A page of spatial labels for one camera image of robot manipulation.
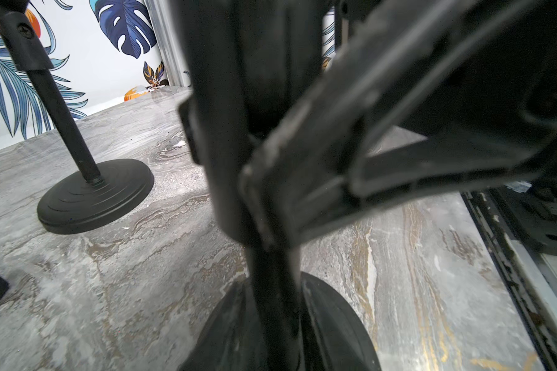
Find black round stand base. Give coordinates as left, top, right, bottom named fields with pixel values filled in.
left=179, top=273, right=381, bottom=370

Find black stand pole with clip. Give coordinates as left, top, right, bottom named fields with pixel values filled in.
left=0, top=1, right=102, bottom=185

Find aluminium front rail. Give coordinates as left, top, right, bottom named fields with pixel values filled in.
left=462, top=187, right=557, bottom=370

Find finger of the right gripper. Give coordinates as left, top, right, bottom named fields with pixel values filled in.
left=241, top=1, right=557, bottom=248

